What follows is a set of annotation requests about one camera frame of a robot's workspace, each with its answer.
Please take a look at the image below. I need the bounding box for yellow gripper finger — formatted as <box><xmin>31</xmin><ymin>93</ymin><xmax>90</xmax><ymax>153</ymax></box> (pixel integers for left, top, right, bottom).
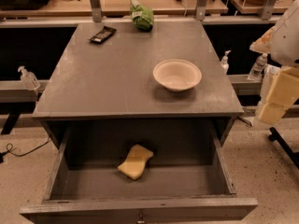
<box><xmin>258</xmin><ymin>66</ymin><xmax>299</xmax><ymax>125</ymax></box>
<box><xmin>249</xmin><ymin>28</ymin><xmax>274</xmax><ymax>54</ymax></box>

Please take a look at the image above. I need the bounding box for yellow sponge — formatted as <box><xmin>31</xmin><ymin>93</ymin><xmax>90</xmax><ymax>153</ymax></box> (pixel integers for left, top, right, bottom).
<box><xmin>118</xmin><ymin>144</ymin><xmax>153</xmax><ymax>180</ymax></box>

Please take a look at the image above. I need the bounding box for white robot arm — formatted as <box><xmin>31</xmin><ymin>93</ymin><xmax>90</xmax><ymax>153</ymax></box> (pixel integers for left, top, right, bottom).
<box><xmin>249</xmin><ymin>0</ymin><xmax>299</xmax><ymax>125</ymax></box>

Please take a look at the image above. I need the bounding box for grey open top drawer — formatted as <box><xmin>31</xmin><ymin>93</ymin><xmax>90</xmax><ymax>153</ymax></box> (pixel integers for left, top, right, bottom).
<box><xmin>21</xmin><ymin>119</ymin><xmax>258</xmax><ymax>224</ymax></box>

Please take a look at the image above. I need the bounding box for grey cabinet counter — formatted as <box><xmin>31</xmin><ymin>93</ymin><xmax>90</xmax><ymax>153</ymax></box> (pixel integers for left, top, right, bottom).
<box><xmin>32</xmin><ymin>21</ymin><xmax>245</xmax><ymax>147</ymax></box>

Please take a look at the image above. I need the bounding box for clear water bottle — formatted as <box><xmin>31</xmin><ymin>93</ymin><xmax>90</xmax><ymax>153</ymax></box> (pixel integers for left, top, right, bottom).
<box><xmin>248</xmin><ymin>53</ymin><xmax>268</xmax><ymax>80</ymax></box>

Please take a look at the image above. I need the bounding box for white pump bottle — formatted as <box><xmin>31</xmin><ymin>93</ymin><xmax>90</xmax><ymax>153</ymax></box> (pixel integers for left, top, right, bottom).
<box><xmin>221</xmin><ymin>50</ymin><xmax>230</xmax><ymax>73</ymax></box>

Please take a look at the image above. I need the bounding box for black stand leg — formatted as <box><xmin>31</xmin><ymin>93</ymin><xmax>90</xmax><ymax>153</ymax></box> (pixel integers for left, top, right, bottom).
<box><xmin>268</xmin><ymin>127</ymin><xmax>299</xmax><ymax>169</ymax></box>

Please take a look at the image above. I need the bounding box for white paper bowl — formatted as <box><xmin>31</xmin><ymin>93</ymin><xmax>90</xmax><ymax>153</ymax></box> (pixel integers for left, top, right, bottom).
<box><xmin>153</xmin><ymin>59</ymin><xmax>202</xmax><ymax>91</ymax></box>

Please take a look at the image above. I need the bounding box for green chip bag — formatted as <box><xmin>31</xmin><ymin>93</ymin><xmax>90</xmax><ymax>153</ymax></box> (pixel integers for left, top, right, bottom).
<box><xmin>130</xmin><ymin>0</ymin><xmax>154</xmax><ymax>31</ymax></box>

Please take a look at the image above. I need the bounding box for black snack bar wrapper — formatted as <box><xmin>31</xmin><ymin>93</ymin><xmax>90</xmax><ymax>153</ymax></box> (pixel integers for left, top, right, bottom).
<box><xmin>90</xmin><ymin>26</ymin><xmax>117</xmax><ymax>44</ymax></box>

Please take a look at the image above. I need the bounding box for clear sanitizer pump bottle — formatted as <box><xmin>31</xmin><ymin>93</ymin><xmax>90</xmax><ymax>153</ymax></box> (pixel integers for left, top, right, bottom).
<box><xmin>18</xmin><ymin>66</ymin><xmax>40</xmax><ymax>91</ymax></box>

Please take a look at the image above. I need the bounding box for black floor cable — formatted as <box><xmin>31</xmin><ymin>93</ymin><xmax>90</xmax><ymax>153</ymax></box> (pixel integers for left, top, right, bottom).
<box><xmin>0</xmin><ymin>136</ymin><xmax>51</xmax><ymax>164</ymax></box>

